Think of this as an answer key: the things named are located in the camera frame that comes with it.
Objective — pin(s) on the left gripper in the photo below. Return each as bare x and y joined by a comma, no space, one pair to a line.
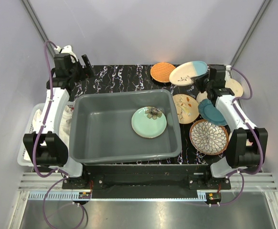
89,71

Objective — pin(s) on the beige wooden round plate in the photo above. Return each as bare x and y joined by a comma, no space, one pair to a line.
235,86

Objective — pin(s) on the white cloth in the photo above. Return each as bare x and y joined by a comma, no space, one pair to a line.
23,158

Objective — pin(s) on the mint green flower plate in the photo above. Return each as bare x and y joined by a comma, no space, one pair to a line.
149,122

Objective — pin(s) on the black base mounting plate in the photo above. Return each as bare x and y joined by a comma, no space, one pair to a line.
145,182

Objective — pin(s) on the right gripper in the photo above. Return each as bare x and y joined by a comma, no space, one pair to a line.
197,81

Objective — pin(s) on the cream green centre plate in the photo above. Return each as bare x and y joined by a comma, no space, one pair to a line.
201,96

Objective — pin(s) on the cream and blue plate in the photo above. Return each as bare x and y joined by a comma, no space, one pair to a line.
183,74

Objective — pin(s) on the white petal pattern bowl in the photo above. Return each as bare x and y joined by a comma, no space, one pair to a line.
208,138

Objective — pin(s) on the grey plastic bin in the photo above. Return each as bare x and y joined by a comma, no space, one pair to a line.
101,130

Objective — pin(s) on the cream leaf pattern plate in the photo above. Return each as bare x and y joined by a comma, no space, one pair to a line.
186,107

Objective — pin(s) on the orange woven plate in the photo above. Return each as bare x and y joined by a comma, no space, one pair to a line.
161,71

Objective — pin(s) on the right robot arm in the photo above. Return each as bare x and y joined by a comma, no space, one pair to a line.
246,149

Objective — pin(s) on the teal embossed plate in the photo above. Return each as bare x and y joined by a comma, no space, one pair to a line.
210,113

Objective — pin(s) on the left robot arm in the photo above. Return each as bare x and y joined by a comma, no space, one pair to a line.
44,145

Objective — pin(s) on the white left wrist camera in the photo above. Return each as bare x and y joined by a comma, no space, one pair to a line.
67,49

